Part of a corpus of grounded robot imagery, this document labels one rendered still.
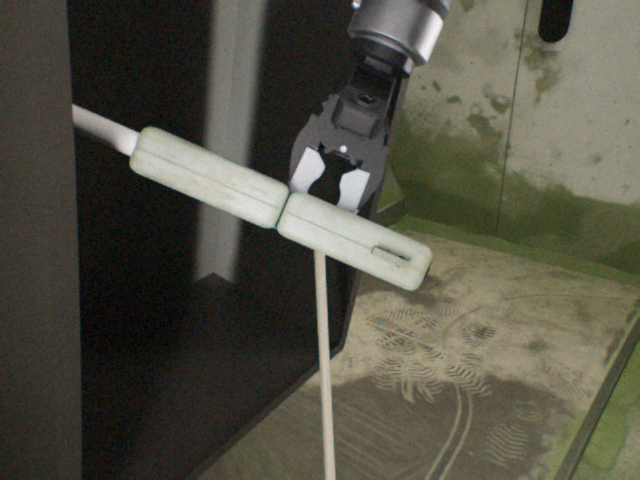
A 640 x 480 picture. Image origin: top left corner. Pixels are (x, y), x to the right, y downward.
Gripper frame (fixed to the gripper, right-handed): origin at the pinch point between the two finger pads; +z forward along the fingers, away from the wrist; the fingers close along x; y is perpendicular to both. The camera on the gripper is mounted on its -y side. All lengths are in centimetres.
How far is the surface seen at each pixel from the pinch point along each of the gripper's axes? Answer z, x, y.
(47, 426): 26.9, 15.8, -5.9
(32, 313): 15.4, 19.5, -10.3
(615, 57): -83, -78, 160
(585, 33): -88, -66, 164
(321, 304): 12.6, -6.6, 26.8
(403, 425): 47, -44, 89
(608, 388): 19, -97, 106
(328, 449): 32.3, -16.2, 25.0
